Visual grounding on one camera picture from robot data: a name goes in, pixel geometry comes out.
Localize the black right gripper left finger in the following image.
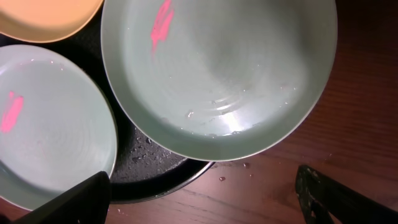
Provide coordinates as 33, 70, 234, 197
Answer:
13, 171, 111, 224

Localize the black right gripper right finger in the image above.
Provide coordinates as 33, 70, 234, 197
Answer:
295, 165, 397, 223

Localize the mint green plate front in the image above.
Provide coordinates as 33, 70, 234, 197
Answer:
1, 45, 118, 210

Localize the mint green plate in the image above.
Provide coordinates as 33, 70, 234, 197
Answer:
101, 0, 338, 161
1, 45, 118, 210

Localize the yellow plate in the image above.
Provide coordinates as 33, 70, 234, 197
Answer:
1, 0, 103, 43

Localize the round black tray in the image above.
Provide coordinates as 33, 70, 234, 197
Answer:
1, 15, 211, 203

